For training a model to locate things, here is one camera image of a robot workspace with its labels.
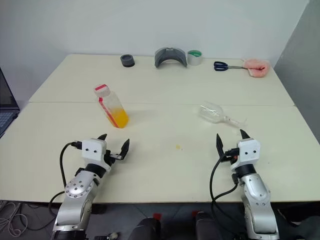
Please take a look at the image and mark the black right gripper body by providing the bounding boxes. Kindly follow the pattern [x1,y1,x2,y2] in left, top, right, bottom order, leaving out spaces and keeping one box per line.
[223,147,241,165]

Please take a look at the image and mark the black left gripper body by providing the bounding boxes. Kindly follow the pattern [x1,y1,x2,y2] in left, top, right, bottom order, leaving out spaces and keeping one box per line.
[104,149,126,166]

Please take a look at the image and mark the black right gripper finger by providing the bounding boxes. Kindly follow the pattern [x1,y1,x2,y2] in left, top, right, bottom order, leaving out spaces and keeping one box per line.
[239,128,251,141]
[215,133,225,161]

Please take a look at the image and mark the clear bottle with orange juice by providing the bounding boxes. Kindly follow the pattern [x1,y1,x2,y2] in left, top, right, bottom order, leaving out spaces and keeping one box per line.
[93,84,131,129]

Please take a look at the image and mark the white and red bottle cap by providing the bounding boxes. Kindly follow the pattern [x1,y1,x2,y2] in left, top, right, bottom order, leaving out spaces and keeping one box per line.
[93,84,111,97]

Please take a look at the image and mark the clear wine glass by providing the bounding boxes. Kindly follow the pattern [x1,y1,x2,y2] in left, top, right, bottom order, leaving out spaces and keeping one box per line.
[198,100,249,129]

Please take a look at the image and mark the pink fluffy cloth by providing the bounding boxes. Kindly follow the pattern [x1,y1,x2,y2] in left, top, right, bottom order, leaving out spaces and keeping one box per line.
[240,57,271,79]

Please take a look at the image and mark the silver tape roll green core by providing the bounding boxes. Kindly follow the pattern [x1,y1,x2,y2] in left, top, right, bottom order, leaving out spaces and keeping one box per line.
[187,49,204,67]

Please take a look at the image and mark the grey curved headset visor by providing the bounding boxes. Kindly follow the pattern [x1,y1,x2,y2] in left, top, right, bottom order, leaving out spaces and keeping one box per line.
[153,46,189,69]

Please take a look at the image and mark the dark laptop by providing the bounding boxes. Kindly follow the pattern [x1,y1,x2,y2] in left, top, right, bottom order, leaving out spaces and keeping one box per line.
[0,65,21,139]

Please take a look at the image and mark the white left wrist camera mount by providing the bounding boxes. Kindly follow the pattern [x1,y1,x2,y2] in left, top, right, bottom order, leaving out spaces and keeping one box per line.
[81,138,112,174]

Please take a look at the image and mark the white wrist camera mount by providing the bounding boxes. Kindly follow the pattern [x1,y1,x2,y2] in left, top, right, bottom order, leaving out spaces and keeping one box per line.
[229,137,262,173]
[81,138,112,174]

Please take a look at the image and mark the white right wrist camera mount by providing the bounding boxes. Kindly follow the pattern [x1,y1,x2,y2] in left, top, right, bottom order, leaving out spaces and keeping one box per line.
[229,137,262,173]

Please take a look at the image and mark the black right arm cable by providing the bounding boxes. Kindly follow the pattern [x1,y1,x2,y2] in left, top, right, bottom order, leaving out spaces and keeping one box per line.
[209,148,241,240]

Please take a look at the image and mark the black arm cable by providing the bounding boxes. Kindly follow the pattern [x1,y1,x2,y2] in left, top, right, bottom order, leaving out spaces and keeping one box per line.
[209,148,241,240]
[48,140,83,218]

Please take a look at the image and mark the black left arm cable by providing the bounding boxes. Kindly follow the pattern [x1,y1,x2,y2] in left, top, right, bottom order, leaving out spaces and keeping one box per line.
[48,140,83,218]

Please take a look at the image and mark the black handled scissors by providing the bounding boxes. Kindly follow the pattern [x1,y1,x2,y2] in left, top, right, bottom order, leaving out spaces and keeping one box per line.
[213,60,247,73]

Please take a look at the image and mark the thin black floor cable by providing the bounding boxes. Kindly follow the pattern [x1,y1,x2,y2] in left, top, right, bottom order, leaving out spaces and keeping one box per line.
[19,201,59,231]

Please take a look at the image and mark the white cable bundle on floor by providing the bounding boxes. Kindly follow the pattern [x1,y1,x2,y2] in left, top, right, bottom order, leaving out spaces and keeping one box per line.
[0,199,29,238]

